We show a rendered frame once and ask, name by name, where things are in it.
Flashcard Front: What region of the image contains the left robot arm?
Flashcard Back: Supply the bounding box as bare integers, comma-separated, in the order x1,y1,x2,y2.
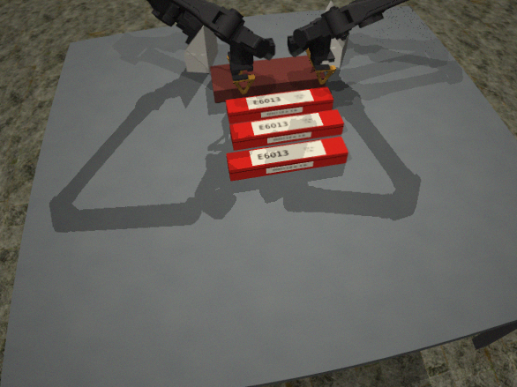
288,0,408,57

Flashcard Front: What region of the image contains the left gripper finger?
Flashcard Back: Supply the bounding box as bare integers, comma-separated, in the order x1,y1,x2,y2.
314,65,336,84
306,49,314,67

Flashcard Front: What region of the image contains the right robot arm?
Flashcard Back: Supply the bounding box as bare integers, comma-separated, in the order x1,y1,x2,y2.
147,0,275,65

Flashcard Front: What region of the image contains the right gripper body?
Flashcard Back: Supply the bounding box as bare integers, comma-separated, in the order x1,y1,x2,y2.
228,48,253,81

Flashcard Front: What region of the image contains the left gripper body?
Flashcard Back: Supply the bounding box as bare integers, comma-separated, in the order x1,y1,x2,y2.
311,39,335,71

